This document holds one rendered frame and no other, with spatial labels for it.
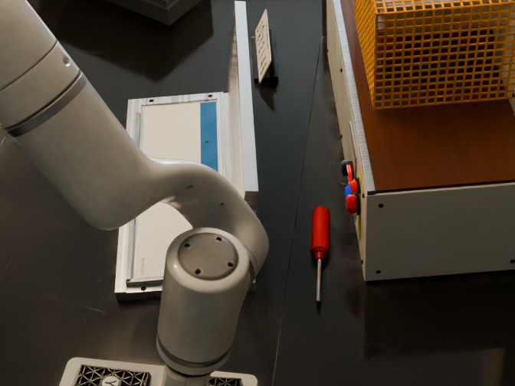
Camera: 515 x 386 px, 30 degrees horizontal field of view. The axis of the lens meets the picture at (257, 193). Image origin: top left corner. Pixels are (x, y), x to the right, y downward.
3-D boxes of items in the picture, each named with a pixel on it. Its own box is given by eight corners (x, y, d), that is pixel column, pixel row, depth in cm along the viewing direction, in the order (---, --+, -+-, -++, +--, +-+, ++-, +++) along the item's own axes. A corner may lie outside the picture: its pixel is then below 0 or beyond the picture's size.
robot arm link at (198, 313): (182, 282, 109) (143, 342, 103) (193, 205, 99) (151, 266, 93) (249, 312, 107) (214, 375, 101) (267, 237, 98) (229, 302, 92)
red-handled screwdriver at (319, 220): (312, 217, 152) (312, 204, 150) (329, 217, 152) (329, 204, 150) (308, 307, 140) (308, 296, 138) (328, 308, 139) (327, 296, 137)
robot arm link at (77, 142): (76, 47, 101) (236, 256, 112) (-14, 138, 90) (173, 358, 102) (132, 20, 95) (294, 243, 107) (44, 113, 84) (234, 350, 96)
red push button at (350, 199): (344, 204, 141) (344, 188, 139) (357, 203, 141) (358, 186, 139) (347, 220, 139) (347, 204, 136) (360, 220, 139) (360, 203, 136)
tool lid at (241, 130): (234, 0, 158) (245, 1, 158) (226, 89, 171) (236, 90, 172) (244, 191, 127) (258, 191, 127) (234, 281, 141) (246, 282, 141)
